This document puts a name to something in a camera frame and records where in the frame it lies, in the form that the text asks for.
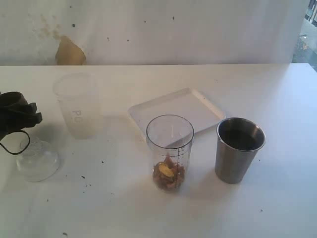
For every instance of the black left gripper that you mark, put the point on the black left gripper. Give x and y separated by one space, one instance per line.
15 119

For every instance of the brown contents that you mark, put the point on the brown contents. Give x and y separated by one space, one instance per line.
169 175

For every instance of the brown wooden cup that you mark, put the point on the brown wooden cup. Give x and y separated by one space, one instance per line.
12 100

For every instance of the clear plastic shaker cup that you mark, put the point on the clear plastic shaker cup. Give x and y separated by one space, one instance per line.
170 139

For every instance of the stainless steel cup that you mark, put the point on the stainless steel cup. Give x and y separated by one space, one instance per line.
238 141

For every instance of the white rectangular tray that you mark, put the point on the white rectangular tray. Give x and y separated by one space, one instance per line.
187 103

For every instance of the clear dome shaker lid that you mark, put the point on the clear dome shaker lid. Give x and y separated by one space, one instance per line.
38 161

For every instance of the translucent white plastic cup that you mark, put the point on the translucent white plastic cup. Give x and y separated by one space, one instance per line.
78 98

